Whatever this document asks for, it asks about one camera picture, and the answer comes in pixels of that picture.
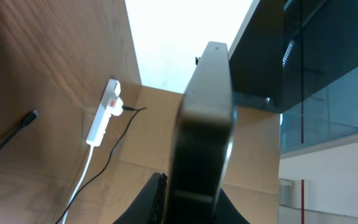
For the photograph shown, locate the white USB charger plug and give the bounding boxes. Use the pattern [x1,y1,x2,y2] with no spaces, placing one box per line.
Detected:
[106,97,124,116]

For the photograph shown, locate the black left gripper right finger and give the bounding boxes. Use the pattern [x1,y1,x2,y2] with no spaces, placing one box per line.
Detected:
[211,188,250,224]

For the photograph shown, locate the black USB charging cable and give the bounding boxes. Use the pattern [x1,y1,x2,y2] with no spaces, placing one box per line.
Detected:
[0,105,148,224]

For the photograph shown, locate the white power strip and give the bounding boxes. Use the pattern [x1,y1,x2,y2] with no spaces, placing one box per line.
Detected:
[86,79,121,147]

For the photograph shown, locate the white power strip cord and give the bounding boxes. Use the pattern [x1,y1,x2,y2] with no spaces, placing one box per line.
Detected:
[60,144,95,224]

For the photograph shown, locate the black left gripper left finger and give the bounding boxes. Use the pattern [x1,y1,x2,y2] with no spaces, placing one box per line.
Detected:
[113,172,167,224]

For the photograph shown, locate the Galaxy smartphone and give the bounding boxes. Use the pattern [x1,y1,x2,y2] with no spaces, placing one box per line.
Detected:
[162,42,236,223]

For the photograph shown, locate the brown cardboard panel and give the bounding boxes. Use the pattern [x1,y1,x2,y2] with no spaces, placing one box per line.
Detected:
[69,87,280,223]

